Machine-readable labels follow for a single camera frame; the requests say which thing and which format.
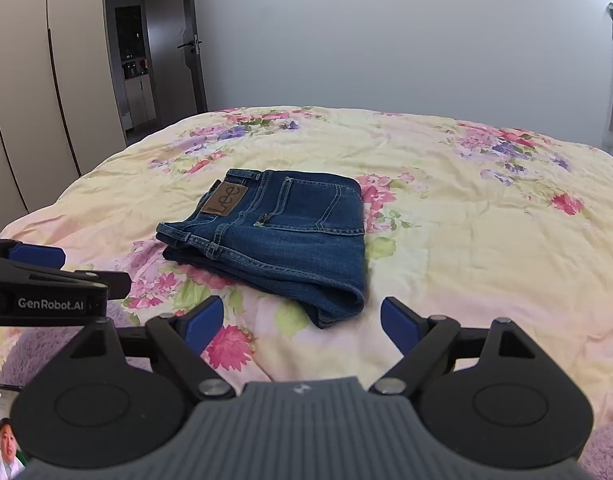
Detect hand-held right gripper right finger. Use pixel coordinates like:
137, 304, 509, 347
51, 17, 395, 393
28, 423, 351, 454
369, 297, 538, 397

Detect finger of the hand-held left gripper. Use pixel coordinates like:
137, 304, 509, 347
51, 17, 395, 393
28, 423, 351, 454
72, 269, 133, 302
0, 233, 67, 276

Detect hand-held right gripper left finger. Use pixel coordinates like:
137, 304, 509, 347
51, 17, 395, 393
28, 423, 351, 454
69, 295, 236, 402

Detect blue denim pants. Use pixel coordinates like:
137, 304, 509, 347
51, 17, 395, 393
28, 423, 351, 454
155, 167, 368, 330

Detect purple fleece blanket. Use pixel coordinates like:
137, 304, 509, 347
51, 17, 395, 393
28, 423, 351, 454
0, 304, 154, 399

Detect yellow floral blanket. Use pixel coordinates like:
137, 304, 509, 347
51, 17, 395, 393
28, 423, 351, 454
0, 105, 613, 442

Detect smartphone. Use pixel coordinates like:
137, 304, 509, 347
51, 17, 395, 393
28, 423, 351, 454
0, 382, 30, 480

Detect beige wardrobe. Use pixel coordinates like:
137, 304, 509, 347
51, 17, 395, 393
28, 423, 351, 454
0, 0, 128, 232

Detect hallway cabinet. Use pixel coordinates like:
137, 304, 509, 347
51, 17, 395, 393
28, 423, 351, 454
114, 5, 157, 130

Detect dark grey door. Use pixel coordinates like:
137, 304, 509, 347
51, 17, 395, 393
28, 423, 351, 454
145, 0, 210, 130

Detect black door handle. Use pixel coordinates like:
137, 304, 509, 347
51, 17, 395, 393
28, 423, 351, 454
176, 34, 203, 57

